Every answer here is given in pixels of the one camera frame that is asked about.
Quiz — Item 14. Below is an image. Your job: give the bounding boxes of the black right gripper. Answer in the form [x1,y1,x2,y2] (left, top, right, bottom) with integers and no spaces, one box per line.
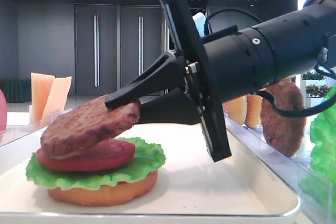
[105,0,276,162]

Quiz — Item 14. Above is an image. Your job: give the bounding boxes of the brown meat patty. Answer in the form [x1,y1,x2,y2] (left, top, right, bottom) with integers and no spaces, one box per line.
[260,80,307,157]
[40,95,140,159]

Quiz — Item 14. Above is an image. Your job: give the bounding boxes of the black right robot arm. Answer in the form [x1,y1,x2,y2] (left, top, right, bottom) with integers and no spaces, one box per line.
[106,0,335,162]

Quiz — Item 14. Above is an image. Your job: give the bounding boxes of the upright bread slice right rack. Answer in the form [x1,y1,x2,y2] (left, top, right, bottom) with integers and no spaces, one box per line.
[222,95,247,125]

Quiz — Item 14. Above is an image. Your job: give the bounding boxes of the green lettuce leaf on tray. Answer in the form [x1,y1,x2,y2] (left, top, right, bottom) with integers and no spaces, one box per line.
[25,137,166,190]

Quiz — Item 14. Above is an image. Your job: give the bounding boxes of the red tomato slice on tray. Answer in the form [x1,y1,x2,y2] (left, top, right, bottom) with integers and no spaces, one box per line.
[36,139,135,172]

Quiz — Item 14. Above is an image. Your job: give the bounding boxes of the bottom bread slice on tray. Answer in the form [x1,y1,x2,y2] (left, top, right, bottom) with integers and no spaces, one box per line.
[48,171,158,207]

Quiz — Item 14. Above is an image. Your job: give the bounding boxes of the orange cheese slice inner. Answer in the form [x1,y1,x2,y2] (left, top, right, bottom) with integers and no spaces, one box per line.
[42,76,72,119]

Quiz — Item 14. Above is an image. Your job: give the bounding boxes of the orange cheese slice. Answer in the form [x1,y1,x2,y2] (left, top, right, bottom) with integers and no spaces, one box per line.
[30,72,55,122]
[42,76,72,119]

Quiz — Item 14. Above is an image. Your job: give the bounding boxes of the orange cheese slice outer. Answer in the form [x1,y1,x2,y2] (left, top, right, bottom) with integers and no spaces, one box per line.
[30,72,55,122]

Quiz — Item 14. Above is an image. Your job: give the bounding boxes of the upright red tomato slice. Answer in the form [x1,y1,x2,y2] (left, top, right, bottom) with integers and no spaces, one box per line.
[0,90,7,131]

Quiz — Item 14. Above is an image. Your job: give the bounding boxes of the upright green lettuce leaf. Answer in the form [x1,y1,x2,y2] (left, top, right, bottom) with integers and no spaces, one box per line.
[299,82,336,204]

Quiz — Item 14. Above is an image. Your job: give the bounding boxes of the dark double door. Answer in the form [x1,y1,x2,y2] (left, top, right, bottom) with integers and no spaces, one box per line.
[75,5,166,95]

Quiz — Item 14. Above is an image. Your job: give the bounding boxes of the white metal tray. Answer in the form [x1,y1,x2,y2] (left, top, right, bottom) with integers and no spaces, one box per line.
[1,124,301,223]

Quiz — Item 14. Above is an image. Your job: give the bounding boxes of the potted plants on shelf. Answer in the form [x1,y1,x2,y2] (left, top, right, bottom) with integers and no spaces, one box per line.
[301,71,331,98]

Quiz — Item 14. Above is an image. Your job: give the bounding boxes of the clear right rack rail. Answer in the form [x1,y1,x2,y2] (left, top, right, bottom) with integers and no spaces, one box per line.
[225,116,335,223]

